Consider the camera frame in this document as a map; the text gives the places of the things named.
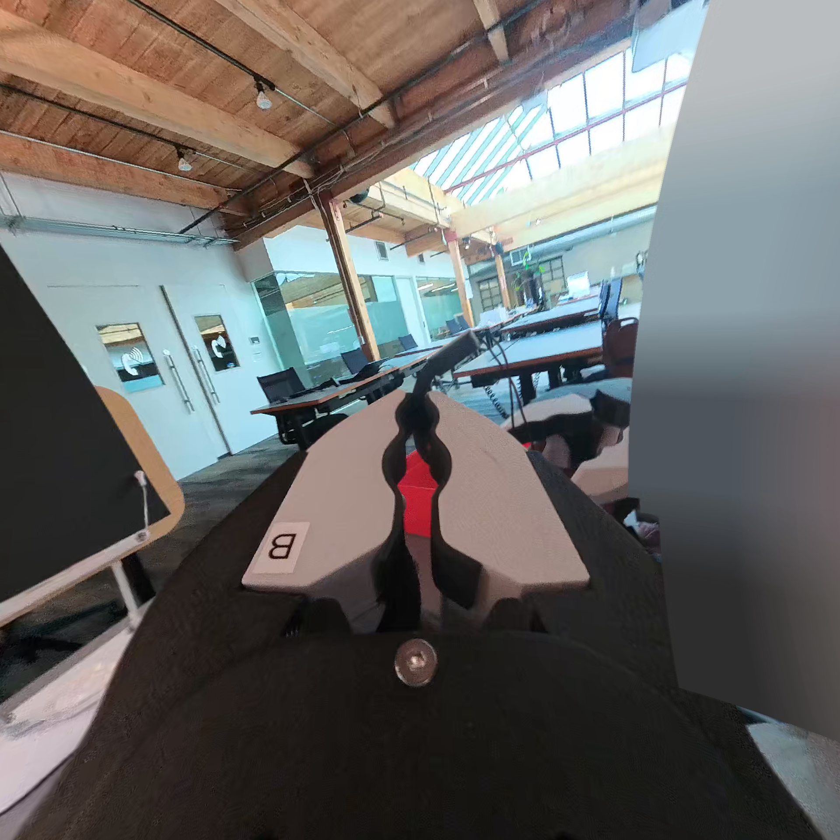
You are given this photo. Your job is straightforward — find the red plastic bin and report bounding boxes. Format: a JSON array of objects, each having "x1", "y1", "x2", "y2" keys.
[{"x1": 397, "y1": 449, "x2": 439, "y2": 538}]

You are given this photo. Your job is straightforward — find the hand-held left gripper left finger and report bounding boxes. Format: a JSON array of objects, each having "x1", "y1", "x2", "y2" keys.
[{"x1": 241, "y1": 390, "x2": 412, "y2": 626}]

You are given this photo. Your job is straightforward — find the white door with window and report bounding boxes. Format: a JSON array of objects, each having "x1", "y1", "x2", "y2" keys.
[
  {"x1": 47, "y1": 284, "x2": 217, "y2": 476},
  {"x1": 161, "y1": 282, "x2": 280, "y2": 460}
]

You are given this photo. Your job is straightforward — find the wooden book stand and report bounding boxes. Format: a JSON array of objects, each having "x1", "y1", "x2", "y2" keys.
[{"x1": 0, "y1": 386, "x2": 186, "y2": 723}]

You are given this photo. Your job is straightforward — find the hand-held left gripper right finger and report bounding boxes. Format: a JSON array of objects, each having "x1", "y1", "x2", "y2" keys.
[{"x1": 424, "y1": 392, "x2": 590, "y2": 622}]

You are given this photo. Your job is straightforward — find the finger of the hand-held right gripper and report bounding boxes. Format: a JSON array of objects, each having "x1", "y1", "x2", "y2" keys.
[
  {"x1": 570, "y1": 441, "x2": 632, "y2": 506},
  {"x1": 502, "y1": 392, "x2": 603, "y2": 434}
]

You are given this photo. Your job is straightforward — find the green plant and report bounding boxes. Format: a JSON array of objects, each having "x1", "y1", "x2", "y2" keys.
[{"x1": 512, "y1": 252, "x2": 547, "y2": 293}]

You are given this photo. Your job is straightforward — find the wooden office desk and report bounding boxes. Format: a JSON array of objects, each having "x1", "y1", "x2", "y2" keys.
[
  {"x1": 502, "y1": 295, "x2": 601, "y2": 332},
  {"x1": 453, "y1": 320, "x2": 606, "y2": 389},
  {"x1": 251, "y1": 357, "x2": 421, "y2": 448}
]

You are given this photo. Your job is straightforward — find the black board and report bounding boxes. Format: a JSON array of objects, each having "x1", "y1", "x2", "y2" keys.
[{"x1": 0, "y1": 246, "x2": 173, "y2": 605}]

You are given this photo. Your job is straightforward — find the black cable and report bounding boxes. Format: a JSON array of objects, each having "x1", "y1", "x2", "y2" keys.
[{"x1": 410, "y1": 329, "x2": 484, "y2": 421}]

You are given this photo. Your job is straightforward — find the wooden pillar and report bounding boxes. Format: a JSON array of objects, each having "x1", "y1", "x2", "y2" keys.
[
  {"x1": 445, "y1": 230, "x2": 476, "y2": 327},
  {"x1": 314, "y1": 193, "x2": 383, "y2": 363}
]

